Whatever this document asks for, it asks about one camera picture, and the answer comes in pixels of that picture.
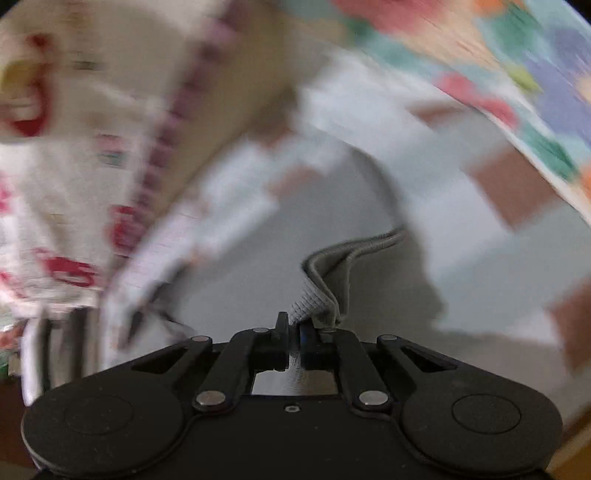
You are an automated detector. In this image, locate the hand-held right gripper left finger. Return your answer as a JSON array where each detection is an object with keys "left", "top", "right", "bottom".
[{"left": 131, "top": 311, "right": 291, "bottom": 413}]

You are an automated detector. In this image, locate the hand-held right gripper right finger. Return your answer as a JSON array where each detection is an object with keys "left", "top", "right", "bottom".
[{"left": 299, "top": 320, "right": 458, "bottom": 412}]

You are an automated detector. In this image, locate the grey knit sweater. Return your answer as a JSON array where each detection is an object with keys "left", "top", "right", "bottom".
[{"left": 152, "top": 152, "right": 451, "bottom": 343}]

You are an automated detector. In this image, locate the stack of folded clothes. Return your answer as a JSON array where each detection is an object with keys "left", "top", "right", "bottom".
[{"left": 18, "top": 305, "right": 103, "bottom": 407}]

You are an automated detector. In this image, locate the checkered bed sheet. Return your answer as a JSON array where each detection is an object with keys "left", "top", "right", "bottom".
[{"left": 102, "top": 46, "right": 591, "bottom": 372}]

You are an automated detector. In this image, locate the white blanket with red print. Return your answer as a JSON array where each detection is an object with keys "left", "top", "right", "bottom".
[{"left": 0, "top": 0, "right": 243, "bottom": 320}]

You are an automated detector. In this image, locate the floral patterned blanket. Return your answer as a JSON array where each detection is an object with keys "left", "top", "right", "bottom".
[{"left": 277, "top": 0, "right": 591, "bottom": 219}]

